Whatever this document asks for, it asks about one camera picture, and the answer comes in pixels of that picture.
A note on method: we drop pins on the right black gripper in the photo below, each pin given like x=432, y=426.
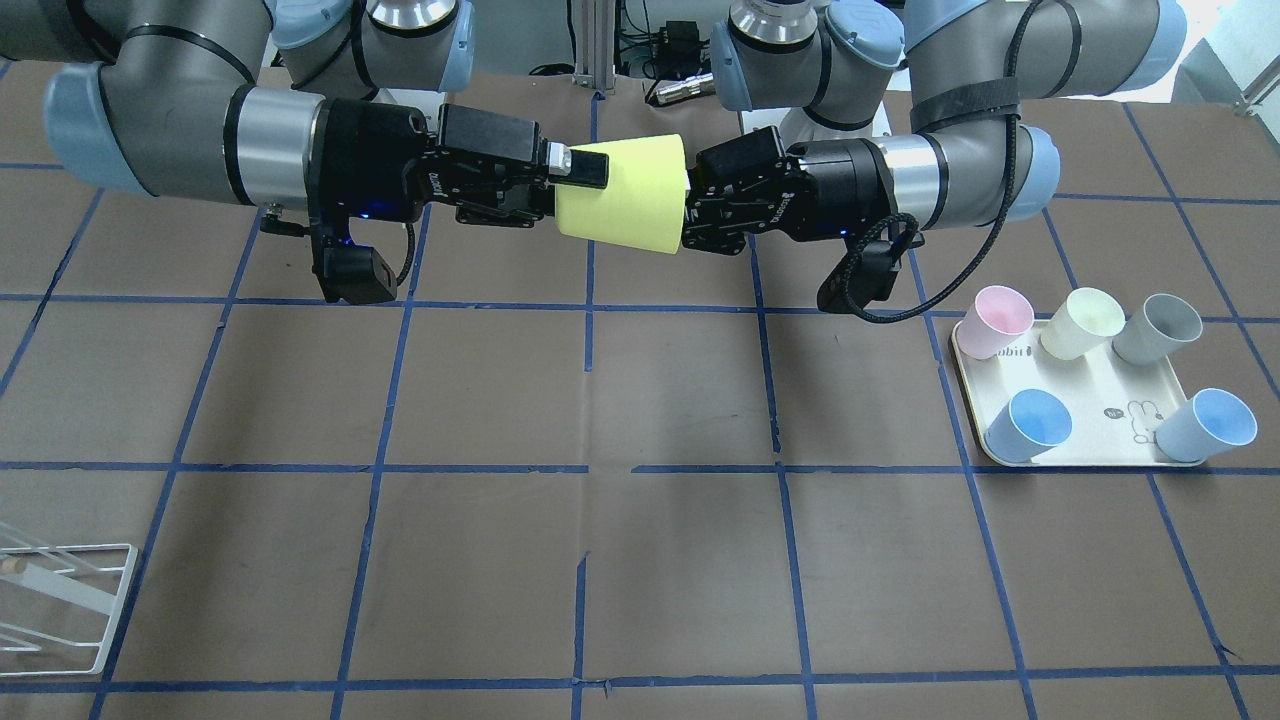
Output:
x=378, y=160

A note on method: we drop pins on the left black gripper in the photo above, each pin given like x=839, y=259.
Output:
x=838, y=188

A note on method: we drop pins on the yellow plastic cup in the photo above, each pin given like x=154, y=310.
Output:
x=643, y=205

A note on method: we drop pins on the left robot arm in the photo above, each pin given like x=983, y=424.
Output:
x=916, y=113

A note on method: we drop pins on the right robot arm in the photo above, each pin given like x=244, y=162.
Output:
x=275, y=104

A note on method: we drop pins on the pink plastic cup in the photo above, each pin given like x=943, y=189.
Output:
x=998, y=317

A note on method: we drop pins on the cream plastic cup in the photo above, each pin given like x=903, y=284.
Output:
x=1086, y=318

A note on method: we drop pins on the blue cup near pink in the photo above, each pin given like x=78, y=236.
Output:
x=1033, y=422

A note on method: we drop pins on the grey plastic cup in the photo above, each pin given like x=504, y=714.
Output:
x=1163, y=324

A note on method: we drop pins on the blue cup near grey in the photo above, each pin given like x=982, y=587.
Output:
x=1210, y=423

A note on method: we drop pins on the beige serving tray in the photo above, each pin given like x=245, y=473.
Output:
x=1116, y=407

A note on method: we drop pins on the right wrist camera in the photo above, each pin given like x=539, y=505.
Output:
x=347, y=272

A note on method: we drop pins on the aluminium frame post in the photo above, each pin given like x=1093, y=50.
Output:
x=594, y=42

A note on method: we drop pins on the white wire cup rack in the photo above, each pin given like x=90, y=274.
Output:
x=62, y=604

